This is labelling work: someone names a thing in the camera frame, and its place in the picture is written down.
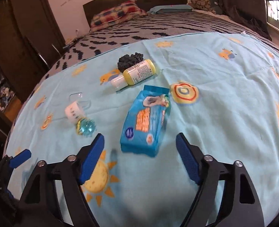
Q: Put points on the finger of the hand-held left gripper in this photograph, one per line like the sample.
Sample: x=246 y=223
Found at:
x=21 y=158

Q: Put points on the small white jar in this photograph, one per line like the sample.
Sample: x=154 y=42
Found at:
x=73 y=111

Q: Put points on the yellow labelled bottle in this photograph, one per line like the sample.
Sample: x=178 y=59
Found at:
x=141 y=72

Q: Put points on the grey zigzag bedspread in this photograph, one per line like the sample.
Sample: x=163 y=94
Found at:
x=153 y=26

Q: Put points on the dark wooden wardrobe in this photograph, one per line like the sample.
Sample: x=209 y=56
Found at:
x=30 y=23

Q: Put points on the blue wet wipes packet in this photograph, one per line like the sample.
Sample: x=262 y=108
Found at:
x=141 y=127

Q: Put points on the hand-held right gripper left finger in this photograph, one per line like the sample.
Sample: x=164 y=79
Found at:
x=92 y=158

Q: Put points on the teal pillow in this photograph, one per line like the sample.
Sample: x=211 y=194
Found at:
x=170 y=9

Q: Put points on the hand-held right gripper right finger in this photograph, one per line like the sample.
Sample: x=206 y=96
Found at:
x=189 y=160

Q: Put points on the blue spiky ball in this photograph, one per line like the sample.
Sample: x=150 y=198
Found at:
x=86 y=126

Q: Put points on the checkered red blue pillow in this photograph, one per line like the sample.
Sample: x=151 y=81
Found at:
x=118 y=11

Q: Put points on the light blue printed blanket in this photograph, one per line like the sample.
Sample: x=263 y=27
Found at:
x=224 y=87

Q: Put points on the folded clothes pile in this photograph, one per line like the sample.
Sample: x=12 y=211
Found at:
x=2 y=92

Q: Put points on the brown curtain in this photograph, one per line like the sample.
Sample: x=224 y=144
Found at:
x=243 y=4

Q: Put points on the black scrunchie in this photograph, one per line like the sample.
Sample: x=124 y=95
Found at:
x=128 y=60

